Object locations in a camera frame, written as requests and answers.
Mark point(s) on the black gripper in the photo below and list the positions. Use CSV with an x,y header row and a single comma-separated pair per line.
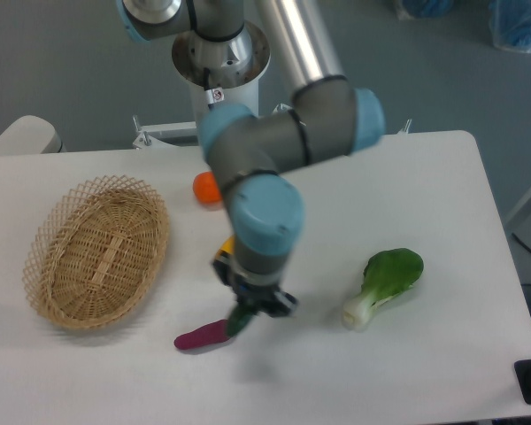
x,y
252,297

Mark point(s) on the green cucumber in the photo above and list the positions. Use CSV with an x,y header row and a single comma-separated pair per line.
x,y
233,328

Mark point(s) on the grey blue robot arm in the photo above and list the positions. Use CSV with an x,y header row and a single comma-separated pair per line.
x,y
247,154

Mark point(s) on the woven wicker basket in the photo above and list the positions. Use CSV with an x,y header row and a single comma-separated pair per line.
x,y
98,253

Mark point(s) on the purple sweet potato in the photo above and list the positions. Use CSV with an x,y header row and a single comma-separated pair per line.
x,y
207,335

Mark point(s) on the yellow mango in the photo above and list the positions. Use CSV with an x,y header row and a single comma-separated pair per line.
x,y
226,249

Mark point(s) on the green bok choy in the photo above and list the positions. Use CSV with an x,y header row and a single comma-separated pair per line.
x,y
387,275

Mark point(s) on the orange tangerine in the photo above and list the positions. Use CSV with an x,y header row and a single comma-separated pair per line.
x,y
206,189

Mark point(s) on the white chair back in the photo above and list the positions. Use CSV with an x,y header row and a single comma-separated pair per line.
x,y
30,135

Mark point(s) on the blue plastic bag middle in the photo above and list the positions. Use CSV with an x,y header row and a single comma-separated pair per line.
x,y
422,9

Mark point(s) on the blue plastic bag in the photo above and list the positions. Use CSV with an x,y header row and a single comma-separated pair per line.
x,y
422,9
510,25

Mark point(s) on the blue plastic bag right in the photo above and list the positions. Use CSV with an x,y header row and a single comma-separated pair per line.
x,y
510,25

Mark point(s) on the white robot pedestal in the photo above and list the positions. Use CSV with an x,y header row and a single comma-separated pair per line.
x,y
230,88

